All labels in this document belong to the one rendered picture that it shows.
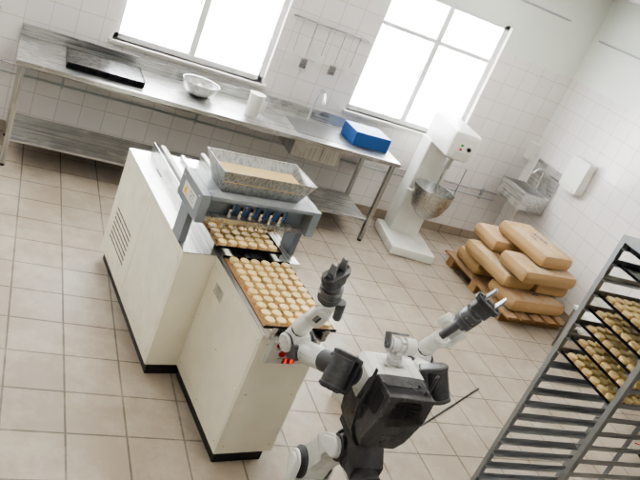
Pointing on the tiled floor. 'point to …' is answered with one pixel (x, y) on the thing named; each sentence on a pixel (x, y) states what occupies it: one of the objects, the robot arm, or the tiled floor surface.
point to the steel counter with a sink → (232, 99)
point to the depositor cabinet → (157, 263)
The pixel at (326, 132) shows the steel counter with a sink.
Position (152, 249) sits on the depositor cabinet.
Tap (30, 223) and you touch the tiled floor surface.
